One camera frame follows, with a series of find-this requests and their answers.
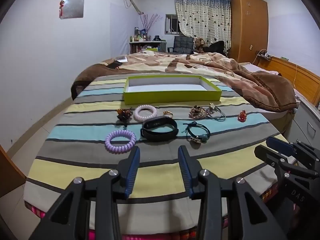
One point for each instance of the black desk device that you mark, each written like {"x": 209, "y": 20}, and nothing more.
{"x": 156, "y": 38}

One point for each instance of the striped bed sheet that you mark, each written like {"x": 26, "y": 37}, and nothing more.
{"x": 75, "y": 152}

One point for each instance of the white booklet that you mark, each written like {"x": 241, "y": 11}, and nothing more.
{"x": 122, "y": 59}

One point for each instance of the red hanging wall knot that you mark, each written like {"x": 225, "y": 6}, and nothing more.
{"x": 61, "y": 7}

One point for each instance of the white desk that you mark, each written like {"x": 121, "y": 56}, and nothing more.
{"x": 145, "y": 43}

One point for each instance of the grey nightstand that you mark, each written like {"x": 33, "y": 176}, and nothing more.
{"x": 307, "y": 122}

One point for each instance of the air conditioner pipe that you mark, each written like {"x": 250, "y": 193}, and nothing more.
{"x": 132, "y": 2}

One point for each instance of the white pink pillow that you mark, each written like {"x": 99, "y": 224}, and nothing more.
{"x": 255, "y": 68}

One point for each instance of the barred window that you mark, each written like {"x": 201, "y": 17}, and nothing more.
{"x": 171, "y": 23}

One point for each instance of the white power strip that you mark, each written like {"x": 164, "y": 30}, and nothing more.
{"x": 264, "y": 55}

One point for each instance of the black padded chair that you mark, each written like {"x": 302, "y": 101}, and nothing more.
{"x": 183, "y": 43}

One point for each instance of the wooden headboard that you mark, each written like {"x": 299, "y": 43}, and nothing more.
{"x": 300, "y": 75}

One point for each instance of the heart print curtain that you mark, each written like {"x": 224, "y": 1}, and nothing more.
{"x": 200, "y": 17}

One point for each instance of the group of bottles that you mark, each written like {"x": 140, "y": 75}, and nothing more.
{"x": 140, "y": 36}

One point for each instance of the wooden wardrobe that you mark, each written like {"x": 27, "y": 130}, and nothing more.
{"x": 247, "y": 30}

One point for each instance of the brown teddy bear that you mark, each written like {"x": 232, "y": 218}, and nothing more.
{"x": 199, "y": 43}

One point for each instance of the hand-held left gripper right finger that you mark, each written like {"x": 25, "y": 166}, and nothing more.
{"x": 185, "y": 170}

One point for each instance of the green cardboard box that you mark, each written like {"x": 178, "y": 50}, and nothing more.
{"x": 150, "y": 98}

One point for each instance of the brown beaded ornament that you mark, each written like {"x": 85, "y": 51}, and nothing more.
{"x": 124, "y": 113}

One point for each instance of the red knot ornament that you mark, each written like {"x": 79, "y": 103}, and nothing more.
{"x": 242, "y": 116}

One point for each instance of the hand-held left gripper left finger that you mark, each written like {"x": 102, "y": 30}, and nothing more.
{"x": 132, "y": 170}

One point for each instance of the silver wall poster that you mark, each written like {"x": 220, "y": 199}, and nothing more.
{"x": 73, "y": 6}

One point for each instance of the black smartphone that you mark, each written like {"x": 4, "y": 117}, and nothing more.
{"x": 114, "y": 64}

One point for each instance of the black fitness band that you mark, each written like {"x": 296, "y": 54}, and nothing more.
{"x": 157, "y": 123}

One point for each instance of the dark cloth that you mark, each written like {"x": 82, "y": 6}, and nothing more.
{"x": 216, "y": 47}

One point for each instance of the purple blossom branches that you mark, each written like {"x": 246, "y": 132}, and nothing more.
{"x": 150, "y": 23}

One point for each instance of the pink patterned mattress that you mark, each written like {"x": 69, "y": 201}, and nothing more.
{"x": 37, "y": 211}

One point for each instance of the brown patterned blanket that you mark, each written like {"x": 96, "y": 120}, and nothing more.
{"x": 175, "y": 63}

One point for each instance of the wooden furniture panel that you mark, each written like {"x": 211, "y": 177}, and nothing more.
{"x": 10, "y": 177}

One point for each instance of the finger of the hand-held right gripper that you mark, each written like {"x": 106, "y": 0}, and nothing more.
{"x": 262, "y": 153}
{"x": 280, "y": 146}

